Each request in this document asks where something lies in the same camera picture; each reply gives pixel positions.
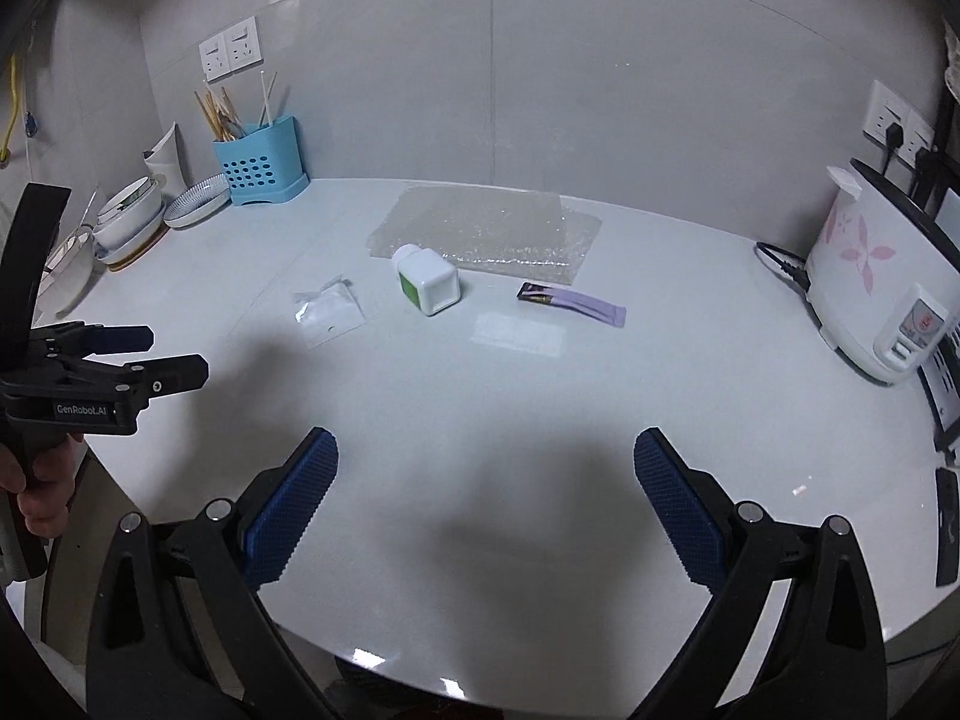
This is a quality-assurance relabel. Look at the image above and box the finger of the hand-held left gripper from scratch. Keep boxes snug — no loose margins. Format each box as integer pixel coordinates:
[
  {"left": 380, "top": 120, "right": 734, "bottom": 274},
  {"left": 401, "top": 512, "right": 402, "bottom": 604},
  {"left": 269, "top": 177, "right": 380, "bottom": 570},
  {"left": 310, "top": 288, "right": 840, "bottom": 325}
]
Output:
[
  {"left": 70, "top": 352, "right": 212, "bottom": 411},
  {"left": 32, "top": 321, "right": 156, "bottom": 359}
]

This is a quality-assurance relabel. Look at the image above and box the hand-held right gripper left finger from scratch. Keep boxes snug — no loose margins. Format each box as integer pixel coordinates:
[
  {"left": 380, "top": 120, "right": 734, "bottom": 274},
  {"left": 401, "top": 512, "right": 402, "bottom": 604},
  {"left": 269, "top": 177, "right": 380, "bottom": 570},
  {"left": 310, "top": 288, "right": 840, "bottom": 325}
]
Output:
[{"left": 86, "top": 426, "right": 340, "bottom": 720}]

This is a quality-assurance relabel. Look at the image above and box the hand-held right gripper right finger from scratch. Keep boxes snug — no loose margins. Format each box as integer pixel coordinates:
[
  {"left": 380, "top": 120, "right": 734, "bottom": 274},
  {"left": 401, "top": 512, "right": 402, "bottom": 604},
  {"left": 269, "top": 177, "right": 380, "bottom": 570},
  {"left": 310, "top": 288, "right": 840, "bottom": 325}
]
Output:
[{"left": 634, "top": 427, "right": 890, "bottom": 720}]

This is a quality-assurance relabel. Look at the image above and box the clear plastic bag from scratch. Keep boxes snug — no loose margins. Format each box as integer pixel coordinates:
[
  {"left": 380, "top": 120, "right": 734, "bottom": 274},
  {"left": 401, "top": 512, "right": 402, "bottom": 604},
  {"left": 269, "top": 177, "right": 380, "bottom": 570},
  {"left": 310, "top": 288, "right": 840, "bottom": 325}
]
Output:
[{"left": 292, "top": 277, "right": 367, "bottom": 350}]

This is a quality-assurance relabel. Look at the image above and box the purple sachet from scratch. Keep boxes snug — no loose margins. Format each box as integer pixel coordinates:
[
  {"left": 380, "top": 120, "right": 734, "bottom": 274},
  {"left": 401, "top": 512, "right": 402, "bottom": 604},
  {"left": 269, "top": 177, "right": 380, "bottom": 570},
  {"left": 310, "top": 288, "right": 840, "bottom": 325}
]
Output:
[{"left": 516, "top": 281, "right": 628, "bottom": 329}]

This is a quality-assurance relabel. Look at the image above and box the white pill bottle green label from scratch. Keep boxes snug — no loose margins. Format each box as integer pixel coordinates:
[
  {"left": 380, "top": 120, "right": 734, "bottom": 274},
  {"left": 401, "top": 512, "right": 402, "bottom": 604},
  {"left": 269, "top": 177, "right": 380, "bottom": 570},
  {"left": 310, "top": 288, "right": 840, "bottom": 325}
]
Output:
[{"left": 391, "top": 244, "right": 461, "bottom": 317}]

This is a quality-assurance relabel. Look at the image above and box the clear bubble wrap sheet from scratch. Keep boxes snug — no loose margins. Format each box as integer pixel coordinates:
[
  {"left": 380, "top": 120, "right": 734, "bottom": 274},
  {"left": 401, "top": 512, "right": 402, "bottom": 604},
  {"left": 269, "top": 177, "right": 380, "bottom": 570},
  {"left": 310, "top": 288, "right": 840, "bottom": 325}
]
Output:
[{"left": 367, "top": 187, "right": 604, "bottom": 285}]

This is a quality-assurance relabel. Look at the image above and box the person's left hand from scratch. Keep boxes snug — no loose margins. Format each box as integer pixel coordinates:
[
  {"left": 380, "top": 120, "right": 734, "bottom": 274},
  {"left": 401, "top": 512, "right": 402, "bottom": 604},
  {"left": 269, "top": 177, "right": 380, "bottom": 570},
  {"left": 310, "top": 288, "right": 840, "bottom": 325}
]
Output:
[{"left": 0, "top": 433, "right": 86, "bottom": 539}]

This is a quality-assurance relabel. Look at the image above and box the round wooden trivet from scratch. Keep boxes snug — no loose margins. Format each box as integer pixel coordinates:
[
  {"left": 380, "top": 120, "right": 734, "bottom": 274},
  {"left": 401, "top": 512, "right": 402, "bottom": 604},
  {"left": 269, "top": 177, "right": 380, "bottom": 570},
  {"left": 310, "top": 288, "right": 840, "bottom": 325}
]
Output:
[{"left": 103, "top": 221, "right": 173, "bottom": 272}]

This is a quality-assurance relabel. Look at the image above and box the large white bowl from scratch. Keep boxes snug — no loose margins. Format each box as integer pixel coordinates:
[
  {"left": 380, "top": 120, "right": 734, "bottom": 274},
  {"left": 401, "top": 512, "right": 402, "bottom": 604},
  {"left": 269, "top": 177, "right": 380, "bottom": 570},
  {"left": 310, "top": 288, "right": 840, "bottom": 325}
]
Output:
[{"left": 93, "top": 191, "right": 168, "bottom": 254}]

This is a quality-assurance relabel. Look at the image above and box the white bowl dark rim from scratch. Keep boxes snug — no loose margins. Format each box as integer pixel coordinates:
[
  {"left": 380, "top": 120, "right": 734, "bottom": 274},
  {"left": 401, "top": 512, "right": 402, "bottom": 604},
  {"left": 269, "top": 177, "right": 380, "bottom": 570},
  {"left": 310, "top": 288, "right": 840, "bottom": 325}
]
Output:
[{"left": 97, "top": 176, "right": 164, "bottom": 230}]

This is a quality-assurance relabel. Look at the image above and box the blue patterned plate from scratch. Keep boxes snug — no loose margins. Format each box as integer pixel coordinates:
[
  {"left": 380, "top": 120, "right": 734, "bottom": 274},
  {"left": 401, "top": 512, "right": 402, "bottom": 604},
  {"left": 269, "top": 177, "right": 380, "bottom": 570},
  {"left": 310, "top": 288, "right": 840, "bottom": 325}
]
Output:
[{"left": 163, "top": 172, "right": 233, "bottom": 230}]

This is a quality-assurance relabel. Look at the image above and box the white slanted-rim jug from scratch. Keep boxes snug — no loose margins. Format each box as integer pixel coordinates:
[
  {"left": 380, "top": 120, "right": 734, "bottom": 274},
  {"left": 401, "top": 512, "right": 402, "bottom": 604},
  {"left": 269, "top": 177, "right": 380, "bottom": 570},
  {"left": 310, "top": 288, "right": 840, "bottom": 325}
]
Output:
[{"left": 142, "top": 122, "right": 189, "bottom": 200}]

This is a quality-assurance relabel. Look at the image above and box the blue plastic utensil holder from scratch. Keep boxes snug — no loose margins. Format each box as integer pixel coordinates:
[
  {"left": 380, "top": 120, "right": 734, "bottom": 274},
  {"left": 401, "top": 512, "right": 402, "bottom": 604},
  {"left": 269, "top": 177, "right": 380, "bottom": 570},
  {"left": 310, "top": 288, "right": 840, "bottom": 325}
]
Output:
[{"left": 212, "top": 115, "right": 311, "bottom": 208}]

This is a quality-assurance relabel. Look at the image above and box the bundle of wooden chopsticks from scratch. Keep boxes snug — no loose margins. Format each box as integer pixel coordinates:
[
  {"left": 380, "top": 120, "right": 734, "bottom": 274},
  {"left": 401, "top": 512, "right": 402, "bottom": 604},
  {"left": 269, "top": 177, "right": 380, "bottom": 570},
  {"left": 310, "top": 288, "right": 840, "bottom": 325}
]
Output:
[{"left": 193, "top": 85, "right": 249, "bottom": 143}]

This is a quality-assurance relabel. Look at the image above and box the black remote control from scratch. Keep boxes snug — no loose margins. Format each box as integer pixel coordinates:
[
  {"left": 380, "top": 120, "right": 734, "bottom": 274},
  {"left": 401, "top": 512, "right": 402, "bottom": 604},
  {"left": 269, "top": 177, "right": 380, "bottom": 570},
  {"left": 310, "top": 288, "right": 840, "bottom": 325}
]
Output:
[{"left": 934, "top": 467, "right": 960, "bottom": 588}]

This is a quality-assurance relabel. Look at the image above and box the white vented appliance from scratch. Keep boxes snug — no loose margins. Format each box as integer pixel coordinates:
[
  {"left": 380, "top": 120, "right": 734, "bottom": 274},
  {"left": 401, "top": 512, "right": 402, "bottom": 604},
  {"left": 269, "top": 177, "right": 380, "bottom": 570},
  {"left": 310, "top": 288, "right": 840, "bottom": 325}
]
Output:
[{"left": 919, "top": 345, "right": 960, "bottom": 452}]

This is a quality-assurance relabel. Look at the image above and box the white floral rice cooker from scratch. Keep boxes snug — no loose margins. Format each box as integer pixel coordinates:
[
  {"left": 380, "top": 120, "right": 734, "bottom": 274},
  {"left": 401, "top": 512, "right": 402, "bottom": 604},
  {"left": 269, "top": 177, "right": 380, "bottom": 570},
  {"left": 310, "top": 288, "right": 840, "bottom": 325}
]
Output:
[{"left": 806, "top": 157, "right": 960, "bottom": 388}]

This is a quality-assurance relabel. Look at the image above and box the yellow cable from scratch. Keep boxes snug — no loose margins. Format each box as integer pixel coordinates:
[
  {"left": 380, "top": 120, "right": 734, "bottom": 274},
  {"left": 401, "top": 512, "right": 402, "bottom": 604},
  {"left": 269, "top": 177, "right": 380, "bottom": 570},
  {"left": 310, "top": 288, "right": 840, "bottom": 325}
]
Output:
[{"left": 2, "top": 52, "right": 21, "bottom": 167}]

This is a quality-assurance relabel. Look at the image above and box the black power cord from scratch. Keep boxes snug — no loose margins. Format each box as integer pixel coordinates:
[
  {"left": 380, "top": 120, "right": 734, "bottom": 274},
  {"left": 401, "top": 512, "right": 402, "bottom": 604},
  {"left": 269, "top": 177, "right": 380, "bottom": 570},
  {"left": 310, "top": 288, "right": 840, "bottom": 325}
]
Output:
[{"left": 755, "top": 241, "right": 815, "bottom": 290}]

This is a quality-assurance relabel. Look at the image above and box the white double wall socket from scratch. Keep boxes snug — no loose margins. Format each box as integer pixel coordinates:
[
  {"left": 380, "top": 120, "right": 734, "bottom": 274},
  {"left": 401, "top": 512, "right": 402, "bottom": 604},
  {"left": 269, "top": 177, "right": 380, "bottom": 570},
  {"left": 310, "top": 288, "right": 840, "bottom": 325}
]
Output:
[{"left": 862, "top": 79, "right": 939, "bottom": 167}]

